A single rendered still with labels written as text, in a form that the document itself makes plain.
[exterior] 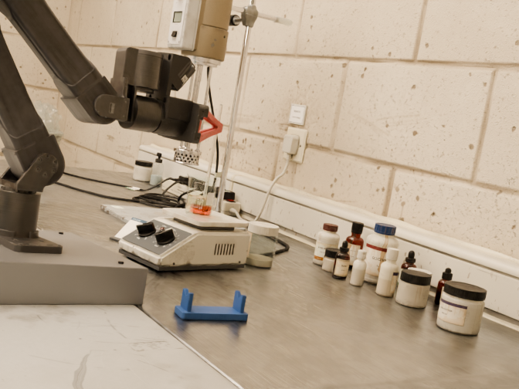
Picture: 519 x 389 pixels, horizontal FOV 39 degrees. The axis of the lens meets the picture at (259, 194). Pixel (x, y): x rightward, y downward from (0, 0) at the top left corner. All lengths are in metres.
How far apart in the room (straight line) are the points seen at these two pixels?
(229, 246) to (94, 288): 0.38
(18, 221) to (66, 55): 0.25
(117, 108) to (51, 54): 0.13
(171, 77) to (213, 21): 0.52
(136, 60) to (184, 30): 0.52
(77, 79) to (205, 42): 0.63
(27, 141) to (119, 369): 0.42
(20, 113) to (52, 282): 0.26
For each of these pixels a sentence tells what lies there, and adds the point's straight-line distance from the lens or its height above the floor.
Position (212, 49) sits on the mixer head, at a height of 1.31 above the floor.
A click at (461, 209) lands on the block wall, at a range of 1.48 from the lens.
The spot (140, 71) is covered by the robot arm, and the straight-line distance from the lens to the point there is 1.19.
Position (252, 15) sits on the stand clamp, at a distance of 1.82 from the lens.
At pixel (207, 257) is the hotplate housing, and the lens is 1.30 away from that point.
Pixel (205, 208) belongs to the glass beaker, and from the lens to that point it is 1.33.
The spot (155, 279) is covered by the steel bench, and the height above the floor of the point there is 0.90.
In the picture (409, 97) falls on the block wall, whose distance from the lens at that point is 1.62.
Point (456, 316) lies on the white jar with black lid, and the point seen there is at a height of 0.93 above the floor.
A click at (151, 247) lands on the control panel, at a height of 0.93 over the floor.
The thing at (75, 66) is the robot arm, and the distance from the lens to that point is 1.14.
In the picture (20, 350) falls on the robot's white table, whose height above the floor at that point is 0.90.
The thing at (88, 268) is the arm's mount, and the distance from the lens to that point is 1.01.
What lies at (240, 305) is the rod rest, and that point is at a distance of 1.05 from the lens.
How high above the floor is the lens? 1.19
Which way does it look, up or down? 6 degrees down
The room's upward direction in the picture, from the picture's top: 10 degrees clockwise
